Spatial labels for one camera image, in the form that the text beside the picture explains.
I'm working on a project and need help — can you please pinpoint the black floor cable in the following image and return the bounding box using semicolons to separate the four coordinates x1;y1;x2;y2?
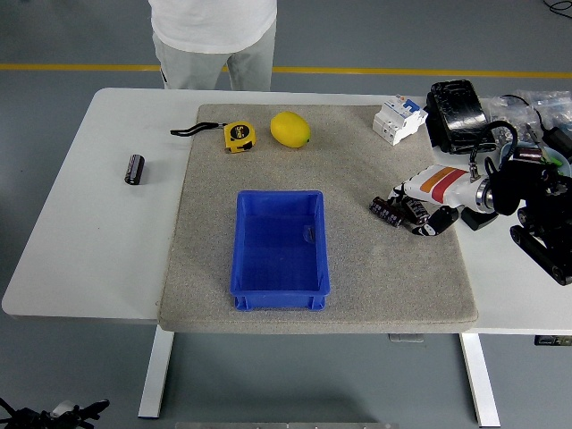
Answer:
543;0;572;19

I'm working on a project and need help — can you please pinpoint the yellow lemon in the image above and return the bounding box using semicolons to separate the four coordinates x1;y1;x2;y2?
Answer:
269;111;312;148

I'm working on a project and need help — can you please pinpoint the table height control panel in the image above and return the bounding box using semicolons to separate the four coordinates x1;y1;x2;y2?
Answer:
534;334;572;347

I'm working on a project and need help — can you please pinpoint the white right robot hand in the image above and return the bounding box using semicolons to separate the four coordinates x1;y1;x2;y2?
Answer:
386;164;483;238

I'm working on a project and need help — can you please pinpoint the small black box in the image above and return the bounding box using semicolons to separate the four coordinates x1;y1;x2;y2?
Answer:
460;206;500;231

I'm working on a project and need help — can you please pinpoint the black wrapped device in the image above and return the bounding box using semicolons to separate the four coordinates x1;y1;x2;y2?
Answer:
423;79;499;156

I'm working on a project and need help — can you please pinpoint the white blue circuit breaker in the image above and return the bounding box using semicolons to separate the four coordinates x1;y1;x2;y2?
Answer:
372;94;429;147

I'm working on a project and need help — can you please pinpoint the white left table leg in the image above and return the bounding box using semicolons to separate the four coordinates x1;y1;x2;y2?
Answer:
137;324;175;420

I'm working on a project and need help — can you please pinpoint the clear plastic bag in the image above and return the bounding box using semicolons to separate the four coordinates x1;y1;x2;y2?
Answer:
512;88;572;133

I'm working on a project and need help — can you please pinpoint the grey-brown mat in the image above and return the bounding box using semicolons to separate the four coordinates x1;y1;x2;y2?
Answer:
158;104;479;335

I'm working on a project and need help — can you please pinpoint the white right table leg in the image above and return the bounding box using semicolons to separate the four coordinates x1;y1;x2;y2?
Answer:
459;332;501;428

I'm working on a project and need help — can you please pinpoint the yellow tape measure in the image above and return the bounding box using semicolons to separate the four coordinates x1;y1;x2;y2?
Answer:
170;121;258;155

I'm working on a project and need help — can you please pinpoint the person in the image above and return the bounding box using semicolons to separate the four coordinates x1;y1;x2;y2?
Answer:
147;0;278;91

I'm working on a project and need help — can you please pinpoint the clear bag of metal nuts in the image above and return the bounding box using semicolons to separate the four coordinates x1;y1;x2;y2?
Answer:
485;96;544;147

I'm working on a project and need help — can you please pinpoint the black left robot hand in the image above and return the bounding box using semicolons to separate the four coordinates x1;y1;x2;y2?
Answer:
0;396;111;429

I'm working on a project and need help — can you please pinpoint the light blue bowl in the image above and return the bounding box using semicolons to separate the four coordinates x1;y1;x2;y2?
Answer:
498;141;572;179

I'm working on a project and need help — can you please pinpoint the black power adapter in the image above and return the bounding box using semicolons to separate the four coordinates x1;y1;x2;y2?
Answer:
542;126;572;160

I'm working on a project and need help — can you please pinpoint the black cylindrical battery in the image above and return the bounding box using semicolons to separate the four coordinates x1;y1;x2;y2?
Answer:
123;153;147;186
401;196;431;227
368;195;407;228

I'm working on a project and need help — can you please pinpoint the white table leg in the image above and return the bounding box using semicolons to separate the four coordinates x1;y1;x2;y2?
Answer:
137;324;175;420
459;332;501;428

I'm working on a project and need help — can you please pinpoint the brown battery in bowl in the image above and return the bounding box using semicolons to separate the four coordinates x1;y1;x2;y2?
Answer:
513;146;543;163

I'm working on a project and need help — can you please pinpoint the blue plastic box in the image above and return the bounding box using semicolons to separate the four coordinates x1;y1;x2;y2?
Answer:
229;189;332;313

